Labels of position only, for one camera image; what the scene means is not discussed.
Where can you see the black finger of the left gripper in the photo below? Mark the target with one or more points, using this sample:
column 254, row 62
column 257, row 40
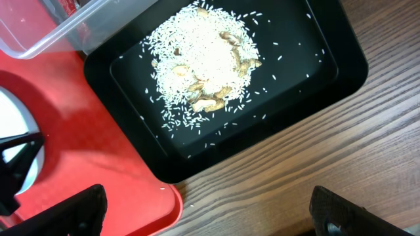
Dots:
column 15, row 171

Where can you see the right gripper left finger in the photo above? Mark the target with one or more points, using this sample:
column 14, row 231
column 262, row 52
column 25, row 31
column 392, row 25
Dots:
column 79, row 215

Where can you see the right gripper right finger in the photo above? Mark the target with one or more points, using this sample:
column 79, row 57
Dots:
column 334, row 215

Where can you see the light blue plate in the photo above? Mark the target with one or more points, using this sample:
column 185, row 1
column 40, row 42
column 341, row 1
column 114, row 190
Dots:
column 16, row 119

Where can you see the red snack wrapper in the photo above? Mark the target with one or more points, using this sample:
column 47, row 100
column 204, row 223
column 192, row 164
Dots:
column 69, row 6

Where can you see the rice and food scraps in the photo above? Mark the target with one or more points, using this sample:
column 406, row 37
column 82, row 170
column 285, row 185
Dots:
column 200, row 74

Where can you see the red plastic tray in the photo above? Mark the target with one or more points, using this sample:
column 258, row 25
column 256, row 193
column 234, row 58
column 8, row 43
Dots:
column 84, row 146

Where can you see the clear plastic bin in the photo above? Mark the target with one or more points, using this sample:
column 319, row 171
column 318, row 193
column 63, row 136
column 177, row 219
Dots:
column 32, row 27

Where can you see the black tray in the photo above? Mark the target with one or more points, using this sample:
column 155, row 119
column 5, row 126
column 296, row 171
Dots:
column 347, row 72

